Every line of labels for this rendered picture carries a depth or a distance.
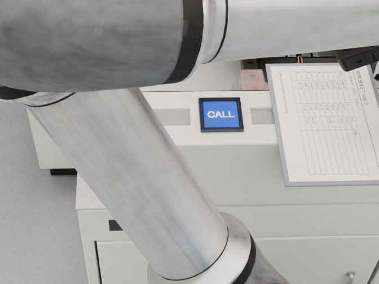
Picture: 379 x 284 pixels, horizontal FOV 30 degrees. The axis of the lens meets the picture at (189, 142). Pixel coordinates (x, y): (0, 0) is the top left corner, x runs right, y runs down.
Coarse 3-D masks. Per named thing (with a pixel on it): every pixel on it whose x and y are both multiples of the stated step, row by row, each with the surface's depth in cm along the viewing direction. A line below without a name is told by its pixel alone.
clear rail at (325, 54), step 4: (312, 52) 109; (316, 52) 109; (320, 52) 109; (324, 52) 110; (328, 52) 110; (332, 52) 110; (272, 56) 109; (276, 56) 109; (280, 56) 109; (284, 56) 109; (288, 56) 109; (292, 56) 109; (296, 56) 109; (304, 56) 110; (308, 56) 110; (312, 56) 110; (316, 56) 110; (320, 56) 110; (324, 56) 110; (328, 56) 110; (332, 56) 110
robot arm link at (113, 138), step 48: (0, 96) 54; (48, 96) 53; (96, 96) 55; (144, 96) 61; (96, 144) 57; (144, 144) 59; (96, 192) 62; (144, 192) 61; (192, 192) 64; (144, 240) 65; (192, 240) 65; (240, 240) 70
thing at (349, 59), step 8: (352, 48) 84; (360, 48) 84; (368, 48) 83; (376, 48) 83; (336, 56) 85; (344, 56) 84; (352, 56) 84; (360, 56) 84; (368, 56) 84; (376, 56) 84; (344, 64) 85; (352, 64) 85; (360, 64) 85; (368, 64) 85
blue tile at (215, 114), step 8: (208, 104) 94; (216, 104) 94; (224, 104) 94; (232, 104) 94; (208, 112) 93; (216, 112) 93; (224, 112) 93; (232, 112) 93; (208, 120) 92; (216, 120) 92; (224, 120) 92; (232, 120) 92
